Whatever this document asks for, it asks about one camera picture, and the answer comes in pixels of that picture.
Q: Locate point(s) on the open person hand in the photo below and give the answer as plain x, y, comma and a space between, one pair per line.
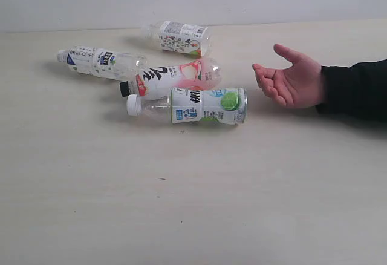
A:
299, 86

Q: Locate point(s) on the lime label Gatorade bottle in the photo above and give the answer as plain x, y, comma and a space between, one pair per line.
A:
226, 106

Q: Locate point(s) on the floral label clear bottle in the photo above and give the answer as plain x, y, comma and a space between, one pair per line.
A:
193, 40

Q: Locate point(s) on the pink peach label bottle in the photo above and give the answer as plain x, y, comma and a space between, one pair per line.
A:
157, 82

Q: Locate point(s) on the blue label clear water bottle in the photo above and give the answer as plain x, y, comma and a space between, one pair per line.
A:
102, 63

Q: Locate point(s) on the black sleeve forearm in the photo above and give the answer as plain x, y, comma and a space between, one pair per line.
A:
358, 91

